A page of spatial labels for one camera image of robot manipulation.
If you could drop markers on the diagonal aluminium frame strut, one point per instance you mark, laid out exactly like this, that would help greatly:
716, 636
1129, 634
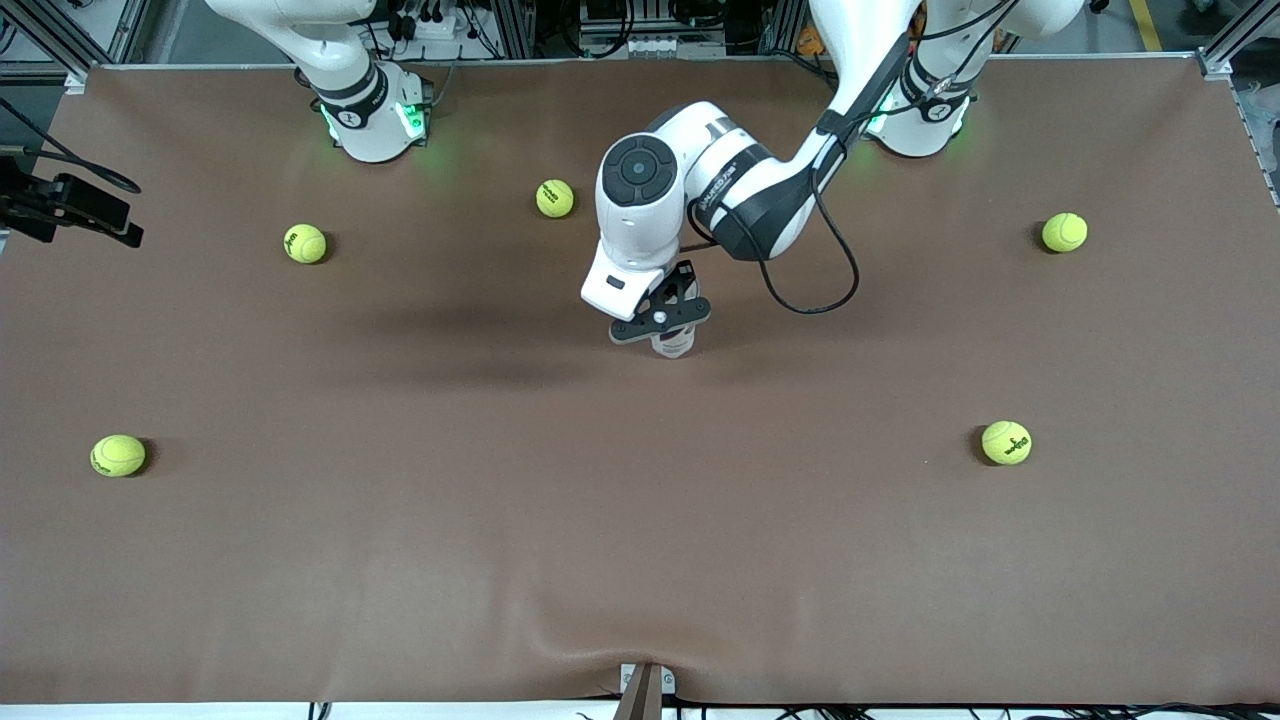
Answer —
1240, 35
50, 35

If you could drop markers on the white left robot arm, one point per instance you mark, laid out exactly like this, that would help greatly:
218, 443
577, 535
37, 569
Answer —
640, 230

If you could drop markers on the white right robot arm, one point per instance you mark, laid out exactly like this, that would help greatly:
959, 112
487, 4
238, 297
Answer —
370, 125

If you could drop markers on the orange objects pile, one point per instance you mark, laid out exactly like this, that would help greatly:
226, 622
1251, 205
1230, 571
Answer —
808, 42

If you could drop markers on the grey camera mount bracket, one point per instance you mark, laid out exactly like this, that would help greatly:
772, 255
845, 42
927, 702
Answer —
640, 695

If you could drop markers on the metal table corner bracket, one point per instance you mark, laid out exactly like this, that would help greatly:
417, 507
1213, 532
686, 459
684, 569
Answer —
1217, 65
76, 80

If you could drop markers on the brown table mat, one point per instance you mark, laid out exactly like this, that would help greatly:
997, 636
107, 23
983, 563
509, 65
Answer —
640, 560

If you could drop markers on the grey electronics rack unit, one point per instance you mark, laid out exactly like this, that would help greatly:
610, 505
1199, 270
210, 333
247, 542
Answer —
650, 45

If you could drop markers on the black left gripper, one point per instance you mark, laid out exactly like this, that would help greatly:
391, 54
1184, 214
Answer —
685, 276

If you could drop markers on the yellow tennis ball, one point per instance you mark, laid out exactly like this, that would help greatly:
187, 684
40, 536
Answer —
1065, 232
118, 455
555, 198
1006, 442
305, 243

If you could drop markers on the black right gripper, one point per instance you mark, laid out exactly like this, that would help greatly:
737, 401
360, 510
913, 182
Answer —
42, 203

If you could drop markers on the white power strip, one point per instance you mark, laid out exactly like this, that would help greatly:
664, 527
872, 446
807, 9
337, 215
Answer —
430, 25

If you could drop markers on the clear plastic tennis ball can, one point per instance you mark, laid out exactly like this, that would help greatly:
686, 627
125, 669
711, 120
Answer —
673, 347

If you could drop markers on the aluminium frame post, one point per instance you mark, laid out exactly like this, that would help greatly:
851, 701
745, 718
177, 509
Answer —
515, 30
780, 28

